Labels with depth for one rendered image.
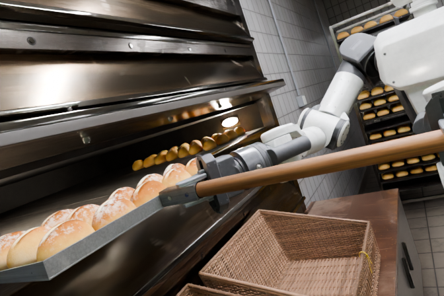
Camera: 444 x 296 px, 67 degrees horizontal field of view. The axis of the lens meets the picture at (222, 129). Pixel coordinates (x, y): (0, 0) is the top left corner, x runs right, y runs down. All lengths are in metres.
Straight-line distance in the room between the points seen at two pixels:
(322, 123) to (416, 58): 0.28
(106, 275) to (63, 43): 0.63
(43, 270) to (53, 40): 0.66
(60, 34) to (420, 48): 0.94
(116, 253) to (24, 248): 0.42
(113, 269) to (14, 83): 0.53
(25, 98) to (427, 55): 0.96
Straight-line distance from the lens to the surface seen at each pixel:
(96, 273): 0.98
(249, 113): 2.20
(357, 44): 1.12
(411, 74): 0.98
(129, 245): 1.05
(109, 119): 0.85
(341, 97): 1.04
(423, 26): 0.97
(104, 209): 0.65
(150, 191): 0.72
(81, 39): 1.11
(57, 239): 0.58
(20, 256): 0.64
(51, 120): 0.77
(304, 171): 0.56
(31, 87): 0.95
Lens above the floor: 1.31
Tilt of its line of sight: 2 degrees down
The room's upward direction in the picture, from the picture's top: 18 degrees counter-clockwise
